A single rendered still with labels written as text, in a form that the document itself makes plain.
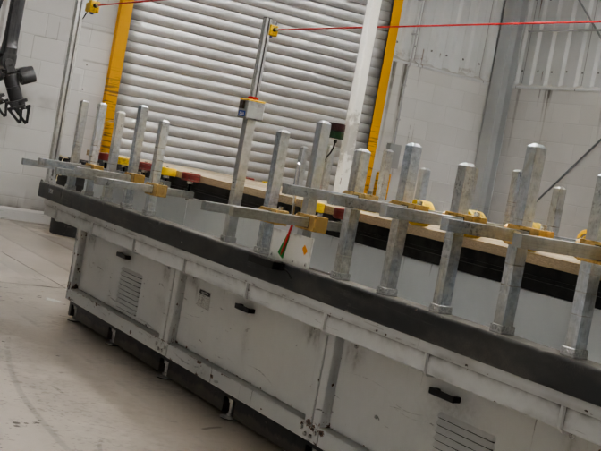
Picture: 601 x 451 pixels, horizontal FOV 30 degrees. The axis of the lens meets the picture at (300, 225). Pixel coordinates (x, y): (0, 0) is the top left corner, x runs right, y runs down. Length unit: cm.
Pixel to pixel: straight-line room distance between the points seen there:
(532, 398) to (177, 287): 243
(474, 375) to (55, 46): 881
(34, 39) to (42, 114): 73
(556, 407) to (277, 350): 167
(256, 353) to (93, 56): 745
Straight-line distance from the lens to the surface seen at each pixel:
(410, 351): 312
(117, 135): 517
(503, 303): 281
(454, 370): 297
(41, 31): 1128
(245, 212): 344
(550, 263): 299
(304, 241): 357
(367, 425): 366
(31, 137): 1127
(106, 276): 571
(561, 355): 263
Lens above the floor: 102
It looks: 3 degrees down
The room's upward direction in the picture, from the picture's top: 10 degrees clockwise
